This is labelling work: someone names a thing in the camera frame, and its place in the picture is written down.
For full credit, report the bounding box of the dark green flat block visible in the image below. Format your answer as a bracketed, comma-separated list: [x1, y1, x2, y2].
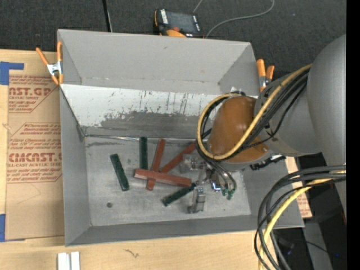
[161, 183, 197, 207]
[110, 154, 131, 192]
[138, 137, 149, 170]

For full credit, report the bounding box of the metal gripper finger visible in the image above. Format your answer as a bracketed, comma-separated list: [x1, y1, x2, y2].
[187, 186, 208, 214]
[179, 154, 199, 174]

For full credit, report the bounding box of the red-brown flat block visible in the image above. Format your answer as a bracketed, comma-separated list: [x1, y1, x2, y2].
[146, 138, 167, 192]
[160, 142, 196, 174]
[133, 168, 193, 188]

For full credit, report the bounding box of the brown cardboard board red print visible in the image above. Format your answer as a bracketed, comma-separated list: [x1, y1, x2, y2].
[0, 48, 313, 243]

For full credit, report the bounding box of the grey metal bin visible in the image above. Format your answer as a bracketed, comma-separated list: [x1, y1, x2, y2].
[57, 29, 305, 247]

